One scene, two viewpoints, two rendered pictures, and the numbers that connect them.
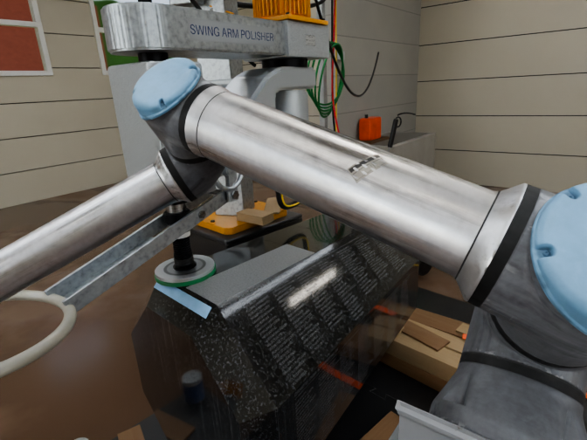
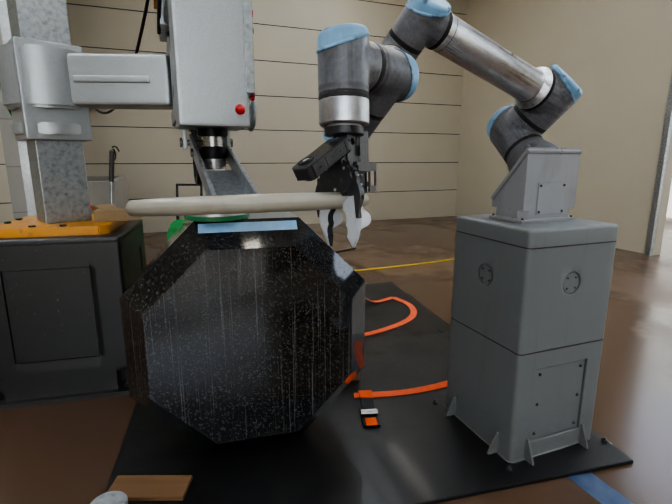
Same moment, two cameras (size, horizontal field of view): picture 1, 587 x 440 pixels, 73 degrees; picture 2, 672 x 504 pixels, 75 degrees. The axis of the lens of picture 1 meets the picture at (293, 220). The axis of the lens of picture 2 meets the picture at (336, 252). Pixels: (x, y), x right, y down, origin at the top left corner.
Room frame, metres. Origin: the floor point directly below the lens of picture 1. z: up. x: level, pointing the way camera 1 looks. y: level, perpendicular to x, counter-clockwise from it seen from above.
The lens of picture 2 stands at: (0.19, 1.52, 1.07)
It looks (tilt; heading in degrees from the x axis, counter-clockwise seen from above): 12 degrees down; 300
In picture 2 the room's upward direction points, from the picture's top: straight up
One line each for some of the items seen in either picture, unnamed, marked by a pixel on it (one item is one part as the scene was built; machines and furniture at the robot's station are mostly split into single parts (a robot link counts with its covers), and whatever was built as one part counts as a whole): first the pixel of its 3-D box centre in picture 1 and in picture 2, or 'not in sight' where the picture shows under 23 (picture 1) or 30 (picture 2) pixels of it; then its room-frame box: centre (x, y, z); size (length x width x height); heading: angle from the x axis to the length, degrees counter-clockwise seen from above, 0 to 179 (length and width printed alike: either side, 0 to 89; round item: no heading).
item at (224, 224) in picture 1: (236, 213); (65, 223); (2.39, 0.36, 0.76); 0.49 x 0.49 x 0.05; 44
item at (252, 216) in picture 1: (255, 216); (118, 214); (2.18, 0.22, 0.81); 0.20 x 0.10 x 0.05; 52
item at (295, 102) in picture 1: (286, 113); not in sight; (1.85, 0.00, 1.39); 0.19 x 0.19 x 0.20
